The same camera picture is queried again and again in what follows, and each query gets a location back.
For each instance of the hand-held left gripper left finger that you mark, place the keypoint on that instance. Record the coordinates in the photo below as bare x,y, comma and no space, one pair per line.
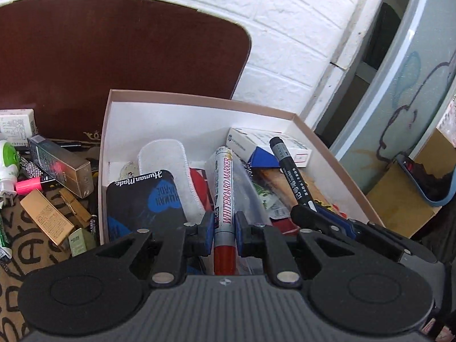
208,229

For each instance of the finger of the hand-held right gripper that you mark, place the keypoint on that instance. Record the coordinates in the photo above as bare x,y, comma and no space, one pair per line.
338,222
306,218

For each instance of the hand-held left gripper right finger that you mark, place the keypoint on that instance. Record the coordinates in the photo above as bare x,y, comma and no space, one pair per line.
239,233

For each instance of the red whiteboard marker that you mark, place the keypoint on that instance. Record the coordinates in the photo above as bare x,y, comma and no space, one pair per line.
224,192

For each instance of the black marker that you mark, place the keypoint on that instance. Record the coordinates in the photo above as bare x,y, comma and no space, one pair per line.
288,171

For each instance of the white and blue box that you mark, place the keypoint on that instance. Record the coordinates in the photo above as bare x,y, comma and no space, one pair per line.
256,142

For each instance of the white cardboard box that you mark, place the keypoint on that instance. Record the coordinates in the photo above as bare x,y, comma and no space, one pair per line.
178,121

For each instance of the beige patterned desktop cloth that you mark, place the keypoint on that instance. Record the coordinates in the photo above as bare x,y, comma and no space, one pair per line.
25,267

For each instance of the brown snack packet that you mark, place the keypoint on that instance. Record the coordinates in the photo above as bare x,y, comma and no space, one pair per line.
315,189

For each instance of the red packet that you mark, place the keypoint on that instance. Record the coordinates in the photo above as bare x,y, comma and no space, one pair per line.
199,185

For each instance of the clear plastic bag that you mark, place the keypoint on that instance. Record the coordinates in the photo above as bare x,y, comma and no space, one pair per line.
245,185

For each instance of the brown cardboard carton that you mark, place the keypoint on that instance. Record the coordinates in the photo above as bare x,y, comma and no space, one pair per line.
395,199

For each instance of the white cloth pad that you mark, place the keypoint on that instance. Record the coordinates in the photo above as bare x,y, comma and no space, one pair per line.
160,156

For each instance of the blue plastic bin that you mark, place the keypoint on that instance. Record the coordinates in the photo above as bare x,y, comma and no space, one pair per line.
416,181

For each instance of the black battery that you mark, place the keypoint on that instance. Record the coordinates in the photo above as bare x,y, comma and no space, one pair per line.
93,224

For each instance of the small green box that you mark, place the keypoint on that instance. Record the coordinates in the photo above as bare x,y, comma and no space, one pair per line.
82,242

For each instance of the wooden clothespin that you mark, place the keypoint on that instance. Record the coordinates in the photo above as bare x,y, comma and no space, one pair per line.
74,206

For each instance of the pale blue cartoon panel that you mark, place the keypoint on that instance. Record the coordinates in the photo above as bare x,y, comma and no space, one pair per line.
409,78

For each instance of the gold box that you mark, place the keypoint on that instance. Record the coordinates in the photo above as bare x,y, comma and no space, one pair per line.
46,217

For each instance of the pink highlighter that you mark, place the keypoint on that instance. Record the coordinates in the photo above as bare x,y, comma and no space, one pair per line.
30,185

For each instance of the brown chair back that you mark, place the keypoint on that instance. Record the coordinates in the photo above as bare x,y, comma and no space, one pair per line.
107,60

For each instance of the green and white plug-in device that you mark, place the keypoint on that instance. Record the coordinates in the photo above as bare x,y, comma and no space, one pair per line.
7,164

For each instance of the white printed box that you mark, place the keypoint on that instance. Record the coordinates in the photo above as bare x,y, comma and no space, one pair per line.
16,124

